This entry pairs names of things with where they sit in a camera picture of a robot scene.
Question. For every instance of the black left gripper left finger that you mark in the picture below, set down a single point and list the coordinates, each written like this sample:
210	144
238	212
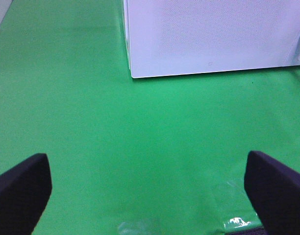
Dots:
25	190

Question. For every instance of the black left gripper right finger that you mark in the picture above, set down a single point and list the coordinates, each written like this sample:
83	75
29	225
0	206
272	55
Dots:
274	192

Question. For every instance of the white microwave door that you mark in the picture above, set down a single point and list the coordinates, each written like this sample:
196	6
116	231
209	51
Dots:
176	37

